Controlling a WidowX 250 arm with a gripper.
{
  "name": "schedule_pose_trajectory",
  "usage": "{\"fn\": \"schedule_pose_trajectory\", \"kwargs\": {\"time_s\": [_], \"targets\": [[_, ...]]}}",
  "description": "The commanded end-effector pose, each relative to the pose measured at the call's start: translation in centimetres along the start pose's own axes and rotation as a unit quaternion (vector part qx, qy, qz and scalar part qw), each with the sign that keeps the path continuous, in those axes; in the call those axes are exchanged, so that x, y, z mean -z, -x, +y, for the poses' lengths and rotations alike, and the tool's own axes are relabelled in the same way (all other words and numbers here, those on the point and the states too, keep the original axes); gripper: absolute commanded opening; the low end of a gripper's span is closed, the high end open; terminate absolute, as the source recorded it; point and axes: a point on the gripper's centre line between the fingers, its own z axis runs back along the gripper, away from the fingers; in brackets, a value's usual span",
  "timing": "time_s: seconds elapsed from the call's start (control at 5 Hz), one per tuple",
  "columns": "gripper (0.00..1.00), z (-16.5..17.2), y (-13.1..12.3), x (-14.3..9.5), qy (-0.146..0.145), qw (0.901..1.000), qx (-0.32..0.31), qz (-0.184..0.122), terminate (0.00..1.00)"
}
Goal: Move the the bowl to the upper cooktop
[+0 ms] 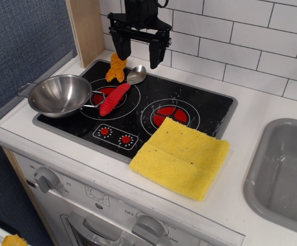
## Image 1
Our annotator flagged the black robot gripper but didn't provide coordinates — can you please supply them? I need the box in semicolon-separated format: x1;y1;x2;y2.
107;1;172;69

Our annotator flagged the stainless steel bowl with handles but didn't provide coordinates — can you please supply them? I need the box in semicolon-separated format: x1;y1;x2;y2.
17;74;106;118

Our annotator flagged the black toy cooktop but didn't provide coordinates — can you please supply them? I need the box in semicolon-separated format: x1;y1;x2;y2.
33;61;237;162

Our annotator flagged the orange plush toy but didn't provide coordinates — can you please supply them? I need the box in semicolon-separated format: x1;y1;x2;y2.
105;53;127;83

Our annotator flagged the light wooden side panel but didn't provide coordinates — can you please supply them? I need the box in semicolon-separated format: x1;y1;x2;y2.
66;0;105;69

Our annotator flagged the left red stove knob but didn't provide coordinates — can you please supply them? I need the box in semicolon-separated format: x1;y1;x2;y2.
100;128;110;136

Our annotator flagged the red stove knob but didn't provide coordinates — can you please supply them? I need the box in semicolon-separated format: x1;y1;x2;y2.
100;128;110;136
121;135;131;145

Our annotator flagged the right red stove knob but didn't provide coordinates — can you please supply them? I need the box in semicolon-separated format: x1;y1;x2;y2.
121;135;131;145

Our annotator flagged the yellow dish cloth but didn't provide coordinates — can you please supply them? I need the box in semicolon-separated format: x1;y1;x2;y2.
129;118;230;201

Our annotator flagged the left grey oven knob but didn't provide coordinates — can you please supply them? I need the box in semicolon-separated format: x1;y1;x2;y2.
34;167;60;194

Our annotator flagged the grey oven knob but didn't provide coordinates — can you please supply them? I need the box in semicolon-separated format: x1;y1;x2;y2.
34;167;60;194
131;215;165;245

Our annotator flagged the white toy oven front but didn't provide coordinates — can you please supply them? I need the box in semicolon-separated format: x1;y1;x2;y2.
15;154;244;245

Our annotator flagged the right grey oven knob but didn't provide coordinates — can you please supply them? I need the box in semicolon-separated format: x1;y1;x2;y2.
131;215;165;245

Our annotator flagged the grey plastic sink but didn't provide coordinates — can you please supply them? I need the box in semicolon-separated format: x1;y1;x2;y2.
243;118;297;232

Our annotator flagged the yellow plush on floor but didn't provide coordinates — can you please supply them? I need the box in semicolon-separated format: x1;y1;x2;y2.
2;234;28;246

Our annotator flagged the red handled metal spoon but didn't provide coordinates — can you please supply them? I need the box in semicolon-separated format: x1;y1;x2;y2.
100;65;147;116

